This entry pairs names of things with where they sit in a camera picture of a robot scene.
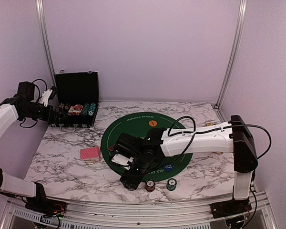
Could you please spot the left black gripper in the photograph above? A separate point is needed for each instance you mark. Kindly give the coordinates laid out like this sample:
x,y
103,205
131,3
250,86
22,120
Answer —
x,y
54,119

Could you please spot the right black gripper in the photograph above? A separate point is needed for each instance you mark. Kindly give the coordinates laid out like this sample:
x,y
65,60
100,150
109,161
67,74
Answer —
x,y
128,180

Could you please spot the blue small blind button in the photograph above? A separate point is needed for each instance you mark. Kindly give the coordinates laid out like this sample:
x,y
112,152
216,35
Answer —
x,y
168,168

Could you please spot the orange big blind button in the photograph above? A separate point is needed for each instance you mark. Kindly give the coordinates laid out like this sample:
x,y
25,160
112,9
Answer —
x,y
152,123

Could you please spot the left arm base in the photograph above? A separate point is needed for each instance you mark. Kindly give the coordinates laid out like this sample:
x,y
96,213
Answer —
x,y
40,203

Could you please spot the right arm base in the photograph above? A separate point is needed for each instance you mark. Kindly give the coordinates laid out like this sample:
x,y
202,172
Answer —
x,y
230,207

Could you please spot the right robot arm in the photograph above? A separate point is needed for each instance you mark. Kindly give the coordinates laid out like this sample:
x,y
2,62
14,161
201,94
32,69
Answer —
x,y
202,157

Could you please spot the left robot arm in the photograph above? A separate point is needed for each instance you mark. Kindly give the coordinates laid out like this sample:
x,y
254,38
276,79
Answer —
x,y
17,109

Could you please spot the boxed playing card deck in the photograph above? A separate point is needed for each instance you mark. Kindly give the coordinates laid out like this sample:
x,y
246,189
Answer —
x,y
71,112

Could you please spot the black poker chip case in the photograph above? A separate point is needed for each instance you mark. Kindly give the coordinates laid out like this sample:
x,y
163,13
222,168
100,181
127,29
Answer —
x,y
78,88

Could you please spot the dark green chip row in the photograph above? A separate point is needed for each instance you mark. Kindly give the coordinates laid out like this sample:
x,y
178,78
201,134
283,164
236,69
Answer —
x,y
85,109

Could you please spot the teal 50 chip row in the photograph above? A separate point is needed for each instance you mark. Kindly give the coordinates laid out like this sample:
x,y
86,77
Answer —
x,y
91,109

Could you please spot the black red triangle marker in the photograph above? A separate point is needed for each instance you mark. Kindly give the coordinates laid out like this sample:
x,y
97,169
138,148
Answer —
x,y
111,149

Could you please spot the teal chip stack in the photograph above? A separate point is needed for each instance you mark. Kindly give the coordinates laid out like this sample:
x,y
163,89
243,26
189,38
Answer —
x,y
171,184

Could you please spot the round green poker mat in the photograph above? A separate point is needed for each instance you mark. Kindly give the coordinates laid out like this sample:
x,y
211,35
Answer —
x,y
147,145

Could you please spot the red back card deck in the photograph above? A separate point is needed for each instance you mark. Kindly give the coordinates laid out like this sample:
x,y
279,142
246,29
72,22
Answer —
x,y
91,154

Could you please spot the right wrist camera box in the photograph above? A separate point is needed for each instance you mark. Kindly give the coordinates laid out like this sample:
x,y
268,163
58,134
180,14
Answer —
x,y
126,149

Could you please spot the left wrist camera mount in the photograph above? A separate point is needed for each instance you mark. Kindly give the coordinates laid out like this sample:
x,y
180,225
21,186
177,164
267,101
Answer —
x,y
47,95

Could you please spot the aluminium front rail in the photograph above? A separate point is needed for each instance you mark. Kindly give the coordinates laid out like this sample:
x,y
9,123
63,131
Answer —
x,y
191,214

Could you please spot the left aluminium frame post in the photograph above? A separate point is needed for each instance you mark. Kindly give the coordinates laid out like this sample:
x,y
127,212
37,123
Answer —
x,y
45,40

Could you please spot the aluminium frame post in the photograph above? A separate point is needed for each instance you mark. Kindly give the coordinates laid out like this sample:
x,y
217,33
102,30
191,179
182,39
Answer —
x,y
45,40
234,50

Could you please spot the right aluminium frame post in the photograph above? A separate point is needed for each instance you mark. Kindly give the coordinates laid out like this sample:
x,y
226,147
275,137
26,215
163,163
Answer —
x,y
234,50

